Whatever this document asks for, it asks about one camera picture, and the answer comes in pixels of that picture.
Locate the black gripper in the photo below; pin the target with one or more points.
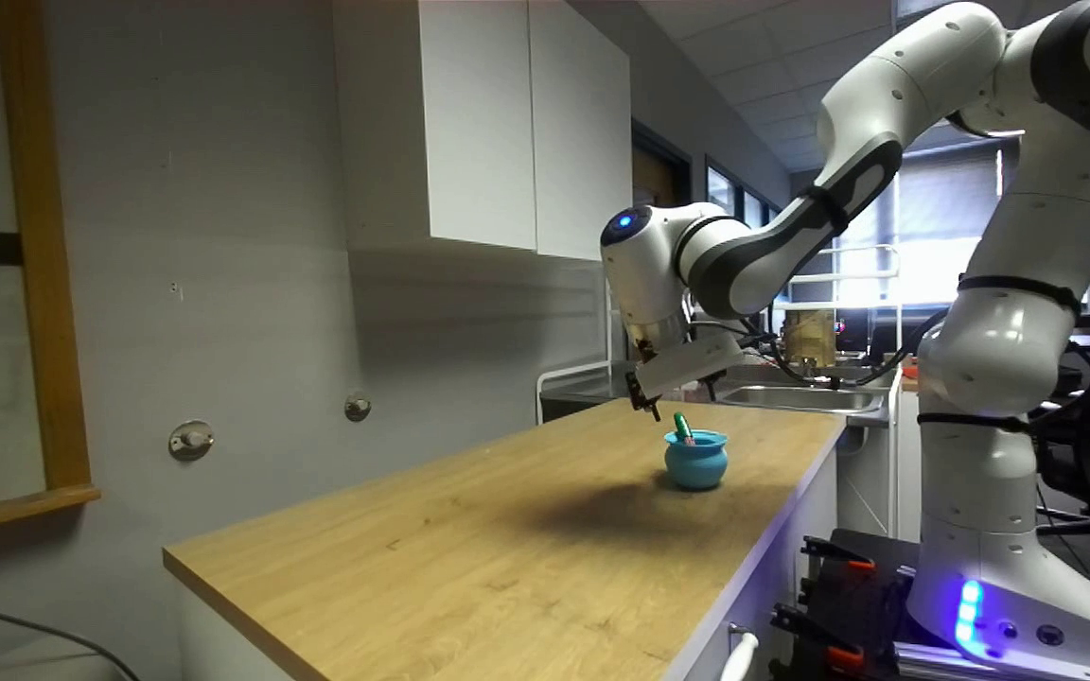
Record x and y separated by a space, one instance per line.
676 360

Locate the green pen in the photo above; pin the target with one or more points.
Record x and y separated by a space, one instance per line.
681 430

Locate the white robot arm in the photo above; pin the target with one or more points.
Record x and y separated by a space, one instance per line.
982 584

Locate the blue bowl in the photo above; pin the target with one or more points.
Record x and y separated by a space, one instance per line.
699 460

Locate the black red clamp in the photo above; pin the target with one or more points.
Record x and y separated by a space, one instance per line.
850 610

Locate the wood framed whiteboard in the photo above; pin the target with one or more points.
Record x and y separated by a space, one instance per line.
48 293

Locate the round silver wall knob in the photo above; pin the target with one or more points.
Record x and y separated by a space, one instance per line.
357 408

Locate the white wall cabinet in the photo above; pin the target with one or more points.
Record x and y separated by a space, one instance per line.
482 123

